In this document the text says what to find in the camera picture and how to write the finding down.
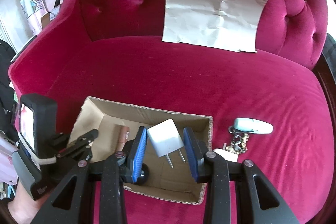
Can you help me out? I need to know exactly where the dark plaid blanket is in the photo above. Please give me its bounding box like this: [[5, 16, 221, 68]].
[[322, 33, 336, 69]]

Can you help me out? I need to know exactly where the metal keychain bunch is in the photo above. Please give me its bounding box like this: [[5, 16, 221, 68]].
[[226, 126, 249, 155]]

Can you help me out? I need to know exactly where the red velvet tufted sofa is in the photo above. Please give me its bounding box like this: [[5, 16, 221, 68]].
[[9, 0, 334, 223]]

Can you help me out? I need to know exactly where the white light-blue tube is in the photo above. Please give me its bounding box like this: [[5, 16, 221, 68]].
[[233, 118, 273, 135]]

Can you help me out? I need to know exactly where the open cardboard box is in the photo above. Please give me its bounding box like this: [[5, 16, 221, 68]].
[[68, 97, 213, 205]]

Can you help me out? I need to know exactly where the brown lipstick tube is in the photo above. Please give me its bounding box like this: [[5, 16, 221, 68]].
[[115, 126, 130, 152]]

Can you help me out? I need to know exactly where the person's left hand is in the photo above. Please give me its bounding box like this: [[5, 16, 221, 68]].
[[8, 181, 50, 224]]

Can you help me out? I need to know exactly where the crumpled brown paper sheet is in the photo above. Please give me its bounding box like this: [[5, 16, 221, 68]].
[[162, 0, 268, 53]]

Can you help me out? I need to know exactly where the large white charger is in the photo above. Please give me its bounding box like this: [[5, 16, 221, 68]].
[[214, 143, 239, 162]]

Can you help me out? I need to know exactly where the small white plug adapter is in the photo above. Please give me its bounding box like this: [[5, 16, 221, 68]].
[[147, 119, 186, 168]]

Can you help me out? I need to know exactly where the black round tape roll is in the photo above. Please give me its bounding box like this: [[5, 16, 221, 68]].
[[135, 164, 150, 185]]

